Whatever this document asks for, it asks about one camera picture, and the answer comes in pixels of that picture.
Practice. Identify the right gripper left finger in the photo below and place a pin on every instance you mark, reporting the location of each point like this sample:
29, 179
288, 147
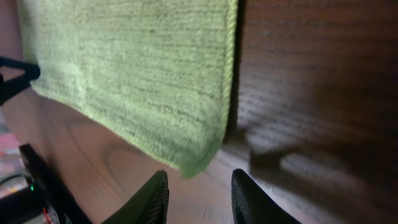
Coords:
149, 205

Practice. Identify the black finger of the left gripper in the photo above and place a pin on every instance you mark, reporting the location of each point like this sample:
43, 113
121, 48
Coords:
14, 86

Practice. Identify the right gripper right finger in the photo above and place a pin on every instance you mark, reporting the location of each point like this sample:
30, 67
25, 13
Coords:
251, 205

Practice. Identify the light green microfiber cloth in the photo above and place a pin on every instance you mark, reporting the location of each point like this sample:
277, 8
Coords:
156, 73

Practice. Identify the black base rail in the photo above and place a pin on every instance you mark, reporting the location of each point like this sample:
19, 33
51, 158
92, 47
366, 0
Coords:
40, 183

